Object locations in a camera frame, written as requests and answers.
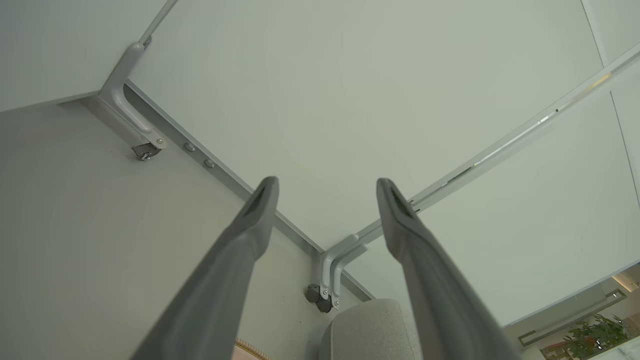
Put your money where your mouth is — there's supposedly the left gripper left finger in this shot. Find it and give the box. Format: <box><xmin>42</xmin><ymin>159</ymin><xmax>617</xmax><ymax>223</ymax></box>
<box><xmin>131</xmin><ymin>176</ymin><xmax>279</xmax><ymax>360</ymax></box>

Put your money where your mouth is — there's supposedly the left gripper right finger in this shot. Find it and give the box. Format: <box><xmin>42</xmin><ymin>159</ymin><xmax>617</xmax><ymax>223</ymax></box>
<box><xmin>376</xmin><ymin>178</ymin><xmax>521</xmax><ymax>360</ymax></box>

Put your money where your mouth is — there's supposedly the light grey fabric sofa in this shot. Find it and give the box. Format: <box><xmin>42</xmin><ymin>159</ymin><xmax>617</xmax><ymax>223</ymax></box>
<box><xmin>318</xmin><ymin>298</ymin><xmax>546</xmax><ymax>360</ymax></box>

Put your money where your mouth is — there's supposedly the cream perforated laundry basket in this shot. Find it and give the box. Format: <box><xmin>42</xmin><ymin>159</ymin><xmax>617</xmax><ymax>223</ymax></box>
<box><xmin>234</xmin><ymin>338</ymin><xmax>272</xmax><ymax>360</ymax></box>

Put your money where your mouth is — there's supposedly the paired grey partition foot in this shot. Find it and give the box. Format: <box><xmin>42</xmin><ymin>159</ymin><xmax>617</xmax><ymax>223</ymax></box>
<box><xmin>319</xmin><ymin>234</ymin><xmax>361</xmax><ymax>311</ymax></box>
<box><xmin>330</xmin><ymin>244</ymin><xmax>369</xmax><ymax>309</ymax></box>

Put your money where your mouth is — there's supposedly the small black caster wheel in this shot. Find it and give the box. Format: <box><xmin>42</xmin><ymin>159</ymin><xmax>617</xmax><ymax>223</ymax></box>
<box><xmin>132</xmin><ymin>143</ymin><xmax>162</xmax><ymax>162</ymax></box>

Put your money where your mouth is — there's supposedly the green leafy plant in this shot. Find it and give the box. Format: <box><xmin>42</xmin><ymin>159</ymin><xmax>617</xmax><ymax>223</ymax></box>
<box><xmin>542</xmin><ymin>313</ymin><xmax>634</xmax><ymax>360</ymax></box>

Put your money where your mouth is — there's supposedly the single grey partition foot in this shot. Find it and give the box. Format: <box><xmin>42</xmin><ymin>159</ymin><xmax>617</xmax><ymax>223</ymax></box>
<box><xmin>99</xmin><ymin>42</ymin><xmax>167</xmax><ymax>151</ymax></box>

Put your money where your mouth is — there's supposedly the grey aluminium base rail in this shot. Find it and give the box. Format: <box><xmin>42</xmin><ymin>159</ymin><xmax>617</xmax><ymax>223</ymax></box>
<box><xmin>124</xmin><ymin>80</ymin><xmax>377</xmax><ymax>302</ymax></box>

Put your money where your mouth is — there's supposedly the grey aluminium partition post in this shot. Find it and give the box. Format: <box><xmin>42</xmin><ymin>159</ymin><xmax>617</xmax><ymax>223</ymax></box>
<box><xmin>356</xmin><ymin>42</ymin><xmax>640</xmax><ymax>245</ymax></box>
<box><xmin>139</xmin><ymin>0</ymin><xmax>179</xmax><ymax>47</ymax></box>

